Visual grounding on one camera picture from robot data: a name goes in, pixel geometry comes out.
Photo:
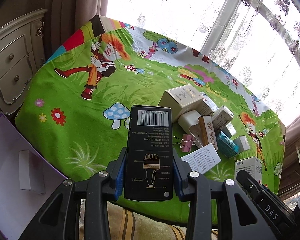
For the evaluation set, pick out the teal patterned box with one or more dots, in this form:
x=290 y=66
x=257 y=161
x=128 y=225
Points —
x=226 y=146

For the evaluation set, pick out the large beige box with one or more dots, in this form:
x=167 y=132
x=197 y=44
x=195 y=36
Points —
x=184 y=99

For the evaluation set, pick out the white barcode medicine box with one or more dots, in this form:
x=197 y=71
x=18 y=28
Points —
x=252 y=165

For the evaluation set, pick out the striped beige cushion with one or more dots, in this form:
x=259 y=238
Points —
x=125 y=224

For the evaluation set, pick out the purple white cardboard box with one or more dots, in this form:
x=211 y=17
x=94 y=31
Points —
x=26 y=180

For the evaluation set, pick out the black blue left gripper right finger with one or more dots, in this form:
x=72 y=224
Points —
x=237 y=216

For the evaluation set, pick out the brown curtain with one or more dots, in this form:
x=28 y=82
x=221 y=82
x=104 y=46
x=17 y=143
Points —
x=64 y=17

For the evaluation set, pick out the white pink blue box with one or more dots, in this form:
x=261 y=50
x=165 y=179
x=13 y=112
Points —
x=209 y=102

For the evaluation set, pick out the white box with text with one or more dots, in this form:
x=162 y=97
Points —
x=203 y=159

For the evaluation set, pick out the pink binder clip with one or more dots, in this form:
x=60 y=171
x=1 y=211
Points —
x=187 y=142

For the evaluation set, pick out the black barcode box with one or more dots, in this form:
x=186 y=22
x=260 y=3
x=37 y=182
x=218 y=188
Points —
x=149 y=158

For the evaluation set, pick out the white medicine box blue logo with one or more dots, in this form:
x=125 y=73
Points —
x=221 y=118

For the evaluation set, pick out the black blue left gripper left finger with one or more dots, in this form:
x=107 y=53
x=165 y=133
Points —
x=58 y=218

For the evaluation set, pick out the white dental box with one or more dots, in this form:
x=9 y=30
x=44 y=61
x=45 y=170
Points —
x=207 y=130

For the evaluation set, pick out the white plastic holder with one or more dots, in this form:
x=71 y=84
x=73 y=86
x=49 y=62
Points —
x=190 y=124

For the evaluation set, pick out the white teal small box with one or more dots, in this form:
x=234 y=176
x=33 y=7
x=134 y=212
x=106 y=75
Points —
x=229 y=130

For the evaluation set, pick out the small white square box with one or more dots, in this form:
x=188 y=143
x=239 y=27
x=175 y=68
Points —
x=242 y=142

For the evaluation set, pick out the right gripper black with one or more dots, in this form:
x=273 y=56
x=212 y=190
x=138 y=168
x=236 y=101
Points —
x=284 y=222

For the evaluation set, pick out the cream ornate dresser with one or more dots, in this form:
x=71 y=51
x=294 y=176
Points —
x=21 y=56

